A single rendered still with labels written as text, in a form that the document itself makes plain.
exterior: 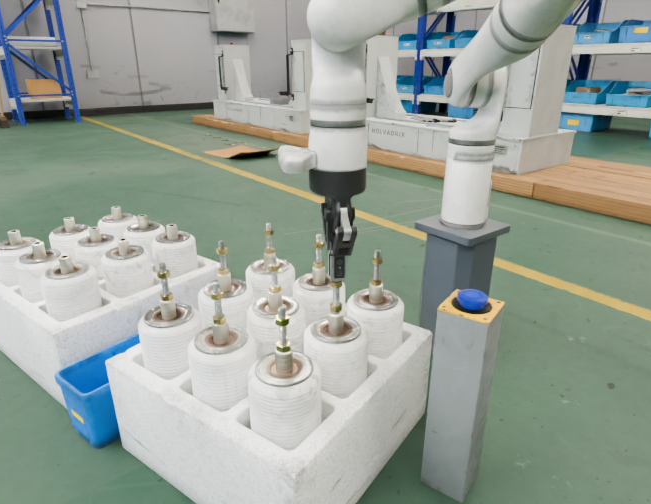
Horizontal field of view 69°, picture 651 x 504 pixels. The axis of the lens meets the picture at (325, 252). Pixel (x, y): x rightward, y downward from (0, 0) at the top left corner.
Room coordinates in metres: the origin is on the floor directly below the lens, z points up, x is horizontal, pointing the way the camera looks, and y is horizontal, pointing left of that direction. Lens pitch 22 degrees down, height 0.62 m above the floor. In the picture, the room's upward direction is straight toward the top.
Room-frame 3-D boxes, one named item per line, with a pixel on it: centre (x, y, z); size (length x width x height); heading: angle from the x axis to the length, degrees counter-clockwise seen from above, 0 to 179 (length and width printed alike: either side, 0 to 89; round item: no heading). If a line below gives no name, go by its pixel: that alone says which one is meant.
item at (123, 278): (0.91, 0.42, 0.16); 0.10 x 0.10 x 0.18
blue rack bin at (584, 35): (5.00, -2.68, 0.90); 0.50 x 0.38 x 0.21; 128
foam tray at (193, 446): (0.68, 0.08, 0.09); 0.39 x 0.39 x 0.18; 54
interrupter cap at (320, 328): (0.61, -0.02, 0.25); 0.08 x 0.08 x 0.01
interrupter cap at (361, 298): (0.70, -0.08, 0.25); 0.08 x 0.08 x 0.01
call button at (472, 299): (0.57, -0.20, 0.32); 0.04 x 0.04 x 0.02
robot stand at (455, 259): (0.96, -0.30, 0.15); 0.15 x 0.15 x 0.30; 38
